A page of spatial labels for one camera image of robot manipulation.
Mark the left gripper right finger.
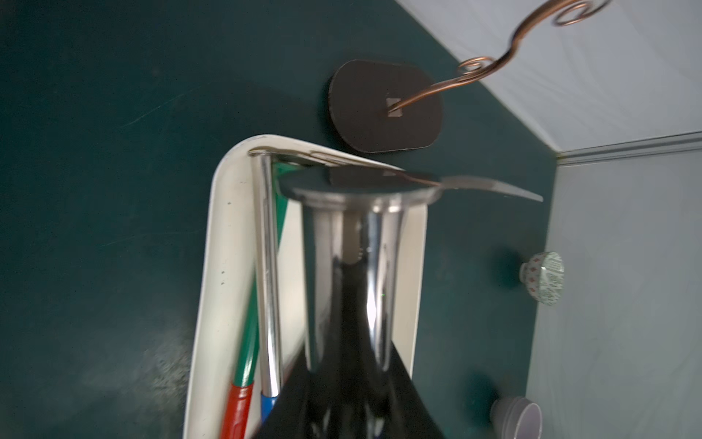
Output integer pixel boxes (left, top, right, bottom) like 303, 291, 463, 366
386, 346, 444, 439

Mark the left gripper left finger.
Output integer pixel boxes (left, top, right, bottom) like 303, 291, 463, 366
254, 350, 309, 439

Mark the green hoe red grip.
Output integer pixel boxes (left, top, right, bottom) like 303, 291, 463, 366
219, 163, 287, 438

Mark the steel hoe blue grip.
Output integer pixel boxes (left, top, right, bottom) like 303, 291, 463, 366
252, 152, 283, 421
276, 165, 545, 439

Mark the white storage box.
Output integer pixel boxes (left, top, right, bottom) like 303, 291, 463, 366
183, 135, 428, 438

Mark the purple bowl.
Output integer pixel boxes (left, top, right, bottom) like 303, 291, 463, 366
490, 397, 543, 439

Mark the tape roll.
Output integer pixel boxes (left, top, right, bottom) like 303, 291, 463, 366
519, 252, 565, 305

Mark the metal jewelry tree stand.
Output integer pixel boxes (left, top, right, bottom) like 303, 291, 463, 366
327, 0, 610, 154

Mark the green table mat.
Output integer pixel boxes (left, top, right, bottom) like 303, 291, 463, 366
1, 1, 556, 438

